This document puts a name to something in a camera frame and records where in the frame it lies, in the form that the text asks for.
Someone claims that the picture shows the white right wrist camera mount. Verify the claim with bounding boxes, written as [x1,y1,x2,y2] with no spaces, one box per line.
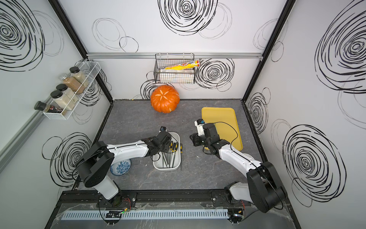
[194,119,205,136]

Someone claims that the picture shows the black corner frame post left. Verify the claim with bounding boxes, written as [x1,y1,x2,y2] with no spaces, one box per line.
[48,0,113,104]

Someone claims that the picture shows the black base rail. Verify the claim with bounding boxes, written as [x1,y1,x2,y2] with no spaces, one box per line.
[57,188,287,209]

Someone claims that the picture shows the spice jar brown contents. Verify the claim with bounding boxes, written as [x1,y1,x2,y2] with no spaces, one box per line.
[59,74,85,94]

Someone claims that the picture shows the black corner frame post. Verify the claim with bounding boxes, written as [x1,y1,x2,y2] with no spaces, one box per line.
[242,0,296,102]
[48,0,113,104]

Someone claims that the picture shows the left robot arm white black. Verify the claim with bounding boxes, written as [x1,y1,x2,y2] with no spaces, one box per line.
[76,128,173,201]

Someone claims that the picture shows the black wire wall basket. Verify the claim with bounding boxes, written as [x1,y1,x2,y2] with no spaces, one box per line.
[153,53,196,85]

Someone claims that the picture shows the black corner frame post right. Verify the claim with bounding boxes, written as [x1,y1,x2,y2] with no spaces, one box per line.
[242,0,296,102]

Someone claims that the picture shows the spice jar white contents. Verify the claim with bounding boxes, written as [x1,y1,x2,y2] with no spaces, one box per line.
[50,90,75,111]

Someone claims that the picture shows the yellow tube package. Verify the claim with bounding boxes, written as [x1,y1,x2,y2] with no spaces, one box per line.
[164,60,200,70]

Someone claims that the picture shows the aluminium wall rail left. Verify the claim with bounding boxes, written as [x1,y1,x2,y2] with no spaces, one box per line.
[1,110,45,173]

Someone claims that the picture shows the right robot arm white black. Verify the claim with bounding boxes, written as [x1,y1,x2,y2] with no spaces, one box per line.
[190,119,288,213]

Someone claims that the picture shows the grey slotted cable duct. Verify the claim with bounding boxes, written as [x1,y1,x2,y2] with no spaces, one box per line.
[61,209,229,220]

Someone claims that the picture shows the yellow tray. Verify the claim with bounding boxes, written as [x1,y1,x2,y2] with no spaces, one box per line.
[201,107,243,151]

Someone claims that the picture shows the spice jar black lid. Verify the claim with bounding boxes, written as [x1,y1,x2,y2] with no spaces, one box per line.
[56,84,78,103]
[70,66,88,86]

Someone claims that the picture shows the aluminium wall rail back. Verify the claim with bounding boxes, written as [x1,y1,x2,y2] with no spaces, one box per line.
[83,52,263,60]

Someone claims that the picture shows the aluminium wall rail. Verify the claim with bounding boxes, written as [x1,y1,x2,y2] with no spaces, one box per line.
[83,52,263,60]
[1,110,45,173]

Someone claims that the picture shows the dark sauce bottle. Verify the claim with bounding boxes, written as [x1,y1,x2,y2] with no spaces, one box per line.
[34,101,63,114]

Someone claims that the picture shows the clear acrylic spice shelf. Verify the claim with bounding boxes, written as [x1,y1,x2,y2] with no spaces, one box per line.
[40,61,104,125]

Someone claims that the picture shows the file tool top black-yellow handle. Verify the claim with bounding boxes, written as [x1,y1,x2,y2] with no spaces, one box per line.
[180,143,183,171]

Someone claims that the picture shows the orange pumpkin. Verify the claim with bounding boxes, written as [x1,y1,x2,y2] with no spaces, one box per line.
[150,85,180,114]

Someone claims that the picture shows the blue patterned bowl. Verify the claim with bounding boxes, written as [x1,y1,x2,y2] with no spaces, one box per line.
[110,159,132,176]

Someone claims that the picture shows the white plastic storage box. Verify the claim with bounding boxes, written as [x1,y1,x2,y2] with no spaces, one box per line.
[152,132,181,171]

